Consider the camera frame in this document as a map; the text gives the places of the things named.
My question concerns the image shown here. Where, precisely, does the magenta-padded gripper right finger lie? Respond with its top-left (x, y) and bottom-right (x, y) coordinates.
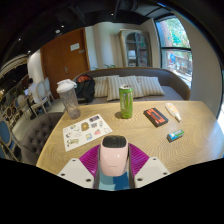
top-left (128, 143), bottom-right (171, 190)

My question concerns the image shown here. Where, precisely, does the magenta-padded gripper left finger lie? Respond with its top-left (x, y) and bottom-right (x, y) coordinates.
top-left (57, 143), bottom-right (102, 190)

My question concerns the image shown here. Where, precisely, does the pink and black computer mouse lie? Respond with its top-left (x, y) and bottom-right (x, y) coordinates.
top-left (98, 134), bottom-right (130, 178)

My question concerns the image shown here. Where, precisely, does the white sticker sheet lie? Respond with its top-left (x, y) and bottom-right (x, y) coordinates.
top-left (62, 114), bottom-right (113, 153)

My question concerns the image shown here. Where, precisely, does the small green blue packet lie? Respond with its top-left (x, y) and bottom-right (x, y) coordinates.
top-left (166, 129), bottom-right (185, 143)

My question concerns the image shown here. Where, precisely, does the grey tufted chair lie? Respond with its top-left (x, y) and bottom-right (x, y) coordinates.
top-left (18, 111), bottom-right (64, 167)

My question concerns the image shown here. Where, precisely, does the flat black and red box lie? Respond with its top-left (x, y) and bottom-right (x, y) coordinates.
top-left (143, 107), bottom-right (169, 128)

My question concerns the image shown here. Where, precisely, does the white squeeze tube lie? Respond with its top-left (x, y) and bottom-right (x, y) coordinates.
top-left (164, 102), bottom-right (182, 122)

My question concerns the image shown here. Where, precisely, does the green drink can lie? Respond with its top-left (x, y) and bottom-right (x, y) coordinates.
top-left (118, 84), bottom-right (134, 120)

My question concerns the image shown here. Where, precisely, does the clear shaker bottle white lid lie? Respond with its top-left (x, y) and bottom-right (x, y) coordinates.
top-left (56, 78), bottom-right (82, 120)

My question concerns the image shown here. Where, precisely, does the striped cushion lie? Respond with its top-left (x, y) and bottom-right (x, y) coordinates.
top-left (93, 74), bottom-right (120, 99)
top-left (106, 75), bottom-right (145, 102)
top-left (134, 75), bottom-right (166, 98)

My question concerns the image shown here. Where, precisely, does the group of dining chairs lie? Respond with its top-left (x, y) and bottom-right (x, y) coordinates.
top-left (0, 77), bottom-right (56, 161)

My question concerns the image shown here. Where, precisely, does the grey curved sofa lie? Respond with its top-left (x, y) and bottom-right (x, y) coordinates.
top-left (73, 66), bottom-right (192, 106)

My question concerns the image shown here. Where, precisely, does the brown wooden door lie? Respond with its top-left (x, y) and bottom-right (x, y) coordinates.
top-left (40, 27), bottom-right (90, 100)

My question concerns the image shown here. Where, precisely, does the black-framed window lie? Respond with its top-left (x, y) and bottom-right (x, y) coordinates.
top-left (155, 16), bottom-right (194, 89)

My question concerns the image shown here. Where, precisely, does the glass-door cabinet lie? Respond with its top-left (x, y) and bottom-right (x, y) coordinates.
top-left (119, 28), bottom-right (152, 69)

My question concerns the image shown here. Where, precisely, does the white paper door sign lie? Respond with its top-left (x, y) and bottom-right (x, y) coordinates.
top-left (69, 42), bottom-right (81, 52)

